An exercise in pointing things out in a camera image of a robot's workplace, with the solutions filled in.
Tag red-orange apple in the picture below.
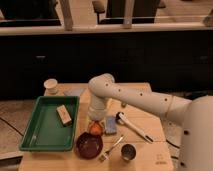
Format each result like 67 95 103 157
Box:
89 122 103 135

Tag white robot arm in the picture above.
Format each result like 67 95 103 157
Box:
88 73 213 171

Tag purple bowl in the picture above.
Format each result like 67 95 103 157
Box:
76 132 103 159

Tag grey cloth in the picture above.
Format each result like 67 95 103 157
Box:
63 88 85 97

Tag blue sponge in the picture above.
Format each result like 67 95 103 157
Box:
105 116 117 135

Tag wooden block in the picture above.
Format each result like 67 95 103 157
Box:
56 105 72 125

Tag small metal cup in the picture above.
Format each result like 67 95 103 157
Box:
121 144 136 161

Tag metal fork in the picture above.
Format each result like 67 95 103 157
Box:
98 135 124 162

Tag green plastic tray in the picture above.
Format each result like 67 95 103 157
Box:
19 96 79 152

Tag dark chair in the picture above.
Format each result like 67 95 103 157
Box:
92 0 166 25

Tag white handled brush tool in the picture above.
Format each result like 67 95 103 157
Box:
116 112 154 143

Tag black cable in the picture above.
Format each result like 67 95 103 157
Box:
165 138 181 161

